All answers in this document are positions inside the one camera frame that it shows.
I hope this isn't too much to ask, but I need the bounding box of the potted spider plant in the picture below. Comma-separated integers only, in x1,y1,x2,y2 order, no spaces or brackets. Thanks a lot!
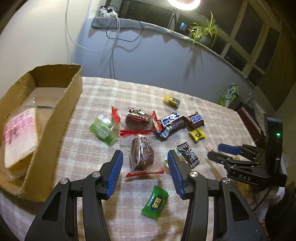
188,11,224,49

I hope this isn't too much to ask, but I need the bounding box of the grey windowsill cloth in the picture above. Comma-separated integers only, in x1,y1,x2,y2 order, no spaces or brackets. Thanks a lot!
91,16,253,86

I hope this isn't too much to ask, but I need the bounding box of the small yellow candy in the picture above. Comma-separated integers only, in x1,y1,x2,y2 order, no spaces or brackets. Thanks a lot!
189,128,206,142

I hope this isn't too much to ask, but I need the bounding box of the pink-labelled bread package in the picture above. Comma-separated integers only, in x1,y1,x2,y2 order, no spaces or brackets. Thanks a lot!
3,106,39,169

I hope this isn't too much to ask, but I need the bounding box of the black white patterned candy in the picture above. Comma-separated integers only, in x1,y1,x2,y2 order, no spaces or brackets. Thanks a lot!
177,142,200,169

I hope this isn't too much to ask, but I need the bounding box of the small red candy wrapper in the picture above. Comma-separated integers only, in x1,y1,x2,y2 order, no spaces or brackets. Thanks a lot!
111,106,121,124

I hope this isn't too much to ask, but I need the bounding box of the white cable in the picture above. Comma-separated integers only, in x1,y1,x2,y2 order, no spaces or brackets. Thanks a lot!
65,0,121,79

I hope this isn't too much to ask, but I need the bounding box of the black cable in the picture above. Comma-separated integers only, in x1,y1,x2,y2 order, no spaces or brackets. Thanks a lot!
105,5,145,43

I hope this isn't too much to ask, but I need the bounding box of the ring light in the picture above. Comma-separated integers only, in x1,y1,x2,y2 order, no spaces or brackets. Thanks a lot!
168,0,201,11

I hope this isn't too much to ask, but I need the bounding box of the bright green candy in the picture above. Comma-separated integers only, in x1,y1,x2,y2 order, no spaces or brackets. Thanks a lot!
141,186,169,220

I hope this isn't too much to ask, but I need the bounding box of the large Snickers bar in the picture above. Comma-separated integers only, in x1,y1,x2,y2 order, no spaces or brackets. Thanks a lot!
151,111,185,140

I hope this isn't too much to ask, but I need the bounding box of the small Snickers bar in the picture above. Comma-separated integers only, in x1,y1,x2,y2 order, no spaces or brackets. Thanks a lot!
185,112,205,130

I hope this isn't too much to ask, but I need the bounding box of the brown cardboard box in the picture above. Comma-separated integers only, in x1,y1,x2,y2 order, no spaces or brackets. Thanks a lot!
1,64,82,202

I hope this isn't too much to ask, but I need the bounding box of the dark red date snack pack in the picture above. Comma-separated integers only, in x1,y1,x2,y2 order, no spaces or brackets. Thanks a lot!
120,130,165,178

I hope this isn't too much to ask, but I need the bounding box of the plaid pink tablecloth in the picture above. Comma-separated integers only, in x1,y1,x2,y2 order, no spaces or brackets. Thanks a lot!
0,76,266,241

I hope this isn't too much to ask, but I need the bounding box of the yellow quail egg pack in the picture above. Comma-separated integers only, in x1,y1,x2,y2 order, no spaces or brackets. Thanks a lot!
163,95,181,108

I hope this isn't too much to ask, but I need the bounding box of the white power strip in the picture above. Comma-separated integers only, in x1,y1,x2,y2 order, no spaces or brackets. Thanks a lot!
98,6,118,18

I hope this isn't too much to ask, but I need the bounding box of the light green candy wrapper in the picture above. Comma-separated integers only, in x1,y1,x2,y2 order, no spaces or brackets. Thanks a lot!
89,113,119,147

